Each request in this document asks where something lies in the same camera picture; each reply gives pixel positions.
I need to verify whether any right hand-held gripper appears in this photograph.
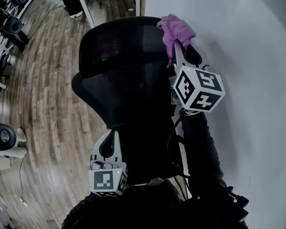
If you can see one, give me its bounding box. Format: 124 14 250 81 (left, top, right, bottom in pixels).
169 40 226 115

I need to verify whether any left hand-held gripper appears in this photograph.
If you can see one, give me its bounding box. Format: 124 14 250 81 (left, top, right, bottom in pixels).
88 129 128 198

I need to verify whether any purple cloth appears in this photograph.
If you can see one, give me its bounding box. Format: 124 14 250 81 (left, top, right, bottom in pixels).
156 13 196 69

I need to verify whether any black mesh office chair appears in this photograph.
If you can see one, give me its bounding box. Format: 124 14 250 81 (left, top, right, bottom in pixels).
71 64 176 130

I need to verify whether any person's right forearm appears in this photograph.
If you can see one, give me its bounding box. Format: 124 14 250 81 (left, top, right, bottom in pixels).
180 110 231 193

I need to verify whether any person's left forearm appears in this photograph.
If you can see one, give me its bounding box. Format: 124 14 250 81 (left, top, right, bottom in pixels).
61 189 134 229

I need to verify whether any black chair seat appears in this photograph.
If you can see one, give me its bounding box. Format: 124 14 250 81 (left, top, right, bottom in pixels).
119 118 179 183

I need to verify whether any person's black jacket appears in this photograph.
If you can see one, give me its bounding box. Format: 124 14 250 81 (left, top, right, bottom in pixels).
123 177 229 229

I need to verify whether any beige padded stand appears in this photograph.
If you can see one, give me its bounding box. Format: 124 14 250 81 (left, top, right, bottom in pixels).
0 127 27 159

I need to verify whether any black round device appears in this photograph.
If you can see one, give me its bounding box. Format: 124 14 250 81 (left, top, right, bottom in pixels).
0 122 17 150

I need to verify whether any cardboard box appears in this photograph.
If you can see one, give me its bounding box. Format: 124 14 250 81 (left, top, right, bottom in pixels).
0 155 10 173

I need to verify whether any black body-worn device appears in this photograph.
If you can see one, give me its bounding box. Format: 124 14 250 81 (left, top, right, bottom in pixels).
225 186 250 224

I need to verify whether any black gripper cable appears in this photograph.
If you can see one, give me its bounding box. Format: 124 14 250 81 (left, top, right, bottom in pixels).
166 108 189 200

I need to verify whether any black floor cable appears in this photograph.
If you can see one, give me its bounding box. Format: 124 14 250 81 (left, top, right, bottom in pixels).
10 158 24 198

